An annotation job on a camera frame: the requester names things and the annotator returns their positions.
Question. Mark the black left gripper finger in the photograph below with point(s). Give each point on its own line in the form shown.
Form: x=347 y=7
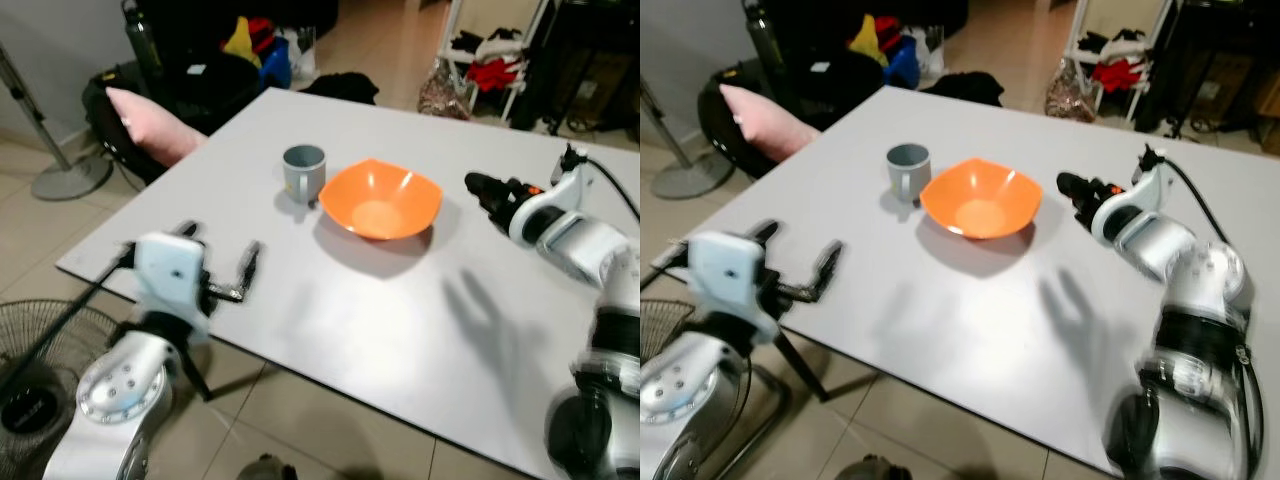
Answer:
x=250 y=268
x=826 y=268
x=186 y=230
x=764 y=232

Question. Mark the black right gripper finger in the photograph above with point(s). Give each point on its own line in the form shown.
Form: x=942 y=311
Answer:
x=1069 y=182
x=1082 y=206
x=494 y=214
x=477 y=183

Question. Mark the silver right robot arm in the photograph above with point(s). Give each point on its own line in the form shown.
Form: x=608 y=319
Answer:
x=598 y=270
x=1190 y=290

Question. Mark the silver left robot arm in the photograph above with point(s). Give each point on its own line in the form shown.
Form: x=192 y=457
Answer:
x=105 y=395
x=680 y=395

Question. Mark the black table leg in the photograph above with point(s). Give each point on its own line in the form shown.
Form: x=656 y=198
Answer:
x=802 y=366
x=195 y=376

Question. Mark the patterned fabric bag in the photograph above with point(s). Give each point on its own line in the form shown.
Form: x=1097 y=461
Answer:
x=1070 y=94
x=445 y=94

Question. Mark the orange plastic bowl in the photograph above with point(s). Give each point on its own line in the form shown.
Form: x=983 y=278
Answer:
x=982 y=198
x=380 y=200

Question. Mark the grey fan stand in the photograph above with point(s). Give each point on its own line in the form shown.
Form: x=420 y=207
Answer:
x=72 y=178
x=692 y=180

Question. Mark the grey mug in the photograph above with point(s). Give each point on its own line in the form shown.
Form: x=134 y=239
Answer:
x=302 y=176
x=907 y=176

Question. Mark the red garment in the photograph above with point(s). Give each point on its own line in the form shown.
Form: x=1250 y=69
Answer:
x=492 y=73
x=1118 y=73

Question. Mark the pink pillow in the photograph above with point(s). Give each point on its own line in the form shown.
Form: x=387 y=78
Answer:
x=766 y=120
x=150 y=124

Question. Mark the white garment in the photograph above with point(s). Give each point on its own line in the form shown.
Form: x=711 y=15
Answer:
x=1132 y=46
x=506 y=46

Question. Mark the black round chair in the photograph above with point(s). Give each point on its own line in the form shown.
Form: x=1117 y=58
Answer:
x=850 y=80
x=215 y=92

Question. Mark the black garment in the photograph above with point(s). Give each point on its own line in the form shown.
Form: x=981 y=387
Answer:
x=1092 y=42
x=465 y=42

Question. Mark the black floor bag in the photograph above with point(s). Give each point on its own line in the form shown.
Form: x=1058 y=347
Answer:
x=962 y=88
x=340 y=88

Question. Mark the white clothes rack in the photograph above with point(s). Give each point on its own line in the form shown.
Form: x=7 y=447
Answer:
x=528 y=40
x=1078 y=20

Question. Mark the black cabinet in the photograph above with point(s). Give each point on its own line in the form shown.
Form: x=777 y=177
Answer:
x=1232 y=60
x=592 y=55

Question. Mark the blue bag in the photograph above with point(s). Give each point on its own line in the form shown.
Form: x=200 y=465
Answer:
x=903 y=64
x=276 y=66

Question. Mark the clear plastic container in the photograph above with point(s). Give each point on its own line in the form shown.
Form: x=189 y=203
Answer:
x=932 y=48
x=302 y=52

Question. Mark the dark water bottle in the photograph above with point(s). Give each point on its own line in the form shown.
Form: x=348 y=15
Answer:
x=142 y=42
x=762 y=36

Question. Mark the yellow cloth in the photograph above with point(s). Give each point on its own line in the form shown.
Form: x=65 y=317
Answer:
x=868 y=42
x=241 y=44

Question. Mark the red cloth on pile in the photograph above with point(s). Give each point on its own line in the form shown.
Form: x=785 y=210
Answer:
x=889 y=28
x=263 y=29

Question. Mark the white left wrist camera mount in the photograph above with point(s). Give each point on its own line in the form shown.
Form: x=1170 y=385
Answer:
x=722 y=268
x=168 y=268

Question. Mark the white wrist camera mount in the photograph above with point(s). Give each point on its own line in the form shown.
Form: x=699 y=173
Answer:
x=562 y=192
x=722 y=268
x=168 y=268
x=1148 y=192

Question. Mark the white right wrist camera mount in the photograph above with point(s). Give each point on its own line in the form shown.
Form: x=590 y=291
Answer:
x=562 y=192
x=1148 y=192

